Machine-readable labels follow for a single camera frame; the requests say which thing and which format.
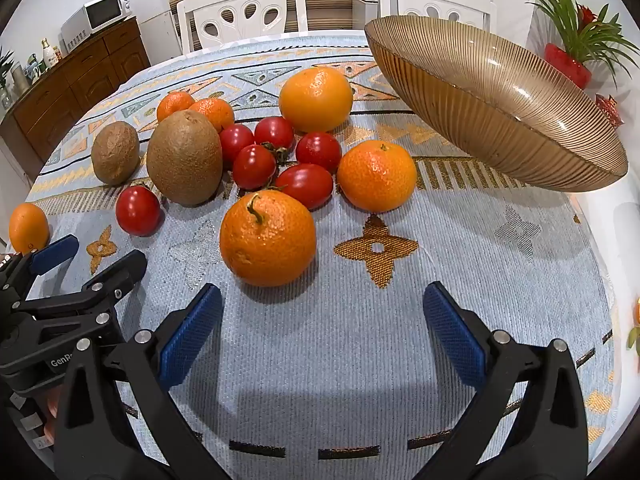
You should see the amber ribbed glass bowl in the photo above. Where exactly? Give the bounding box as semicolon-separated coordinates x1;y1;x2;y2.
364;16;629;193

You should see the orange with green stem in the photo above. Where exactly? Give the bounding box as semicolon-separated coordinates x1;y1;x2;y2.
219;189;318;288

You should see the green potted plant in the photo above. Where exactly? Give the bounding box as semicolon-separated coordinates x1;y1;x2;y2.
517;0;638;78

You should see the brown wooden sideboard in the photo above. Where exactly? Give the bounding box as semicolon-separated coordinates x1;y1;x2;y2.
0;15;152;181

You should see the person's left hand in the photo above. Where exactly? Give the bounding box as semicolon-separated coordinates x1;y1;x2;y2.
44;389;62;437

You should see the small tangerine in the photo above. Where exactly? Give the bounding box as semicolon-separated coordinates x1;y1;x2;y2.
189;97;236;133
156;91;196;123

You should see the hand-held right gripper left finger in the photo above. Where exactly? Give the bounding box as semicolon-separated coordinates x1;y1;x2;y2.
54;282;223;480

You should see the red ornament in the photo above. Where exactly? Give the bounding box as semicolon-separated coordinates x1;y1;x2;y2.
595;94;626;128

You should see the red plant pot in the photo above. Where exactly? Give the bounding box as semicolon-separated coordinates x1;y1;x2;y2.
543;42;593;90

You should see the white cabinet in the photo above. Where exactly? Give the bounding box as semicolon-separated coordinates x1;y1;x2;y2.
139;7;183;66

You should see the round medium orange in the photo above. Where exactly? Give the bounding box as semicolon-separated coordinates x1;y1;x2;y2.
336;140;418;213

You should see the small brown kiwi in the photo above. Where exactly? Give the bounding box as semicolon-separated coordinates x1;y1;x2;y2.
91;121;141;186

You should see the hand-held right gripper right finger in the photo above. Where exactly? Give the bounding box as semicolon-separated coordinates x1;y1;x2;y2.
422;281;588;480

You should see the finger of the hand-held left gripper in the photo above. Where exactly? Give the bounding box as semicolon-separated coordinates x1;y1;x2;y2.
0;249;148;394
0;234;81;307

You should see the large brown kiwi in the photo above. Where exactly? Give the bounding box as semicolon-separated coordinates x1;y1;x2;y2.
146;109;224;208

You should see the red tomato with stem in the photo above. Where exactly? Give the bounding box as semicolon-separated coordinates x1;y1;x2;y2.
231;142;291;191

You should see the grey canister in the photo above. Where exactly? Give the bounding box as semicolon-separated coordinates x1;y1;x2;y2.
11;62;31;95

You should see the small orange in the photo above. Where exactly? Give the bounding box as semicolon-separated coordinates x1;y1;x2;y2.
8;203;51;255

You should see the white microwave oven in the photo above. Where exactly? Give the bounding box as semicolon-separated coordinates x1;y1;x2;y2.
61;0;132;50

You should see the large pale orange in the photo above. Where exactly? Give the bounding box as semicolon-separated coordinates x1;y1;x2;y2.
278;66;354;134

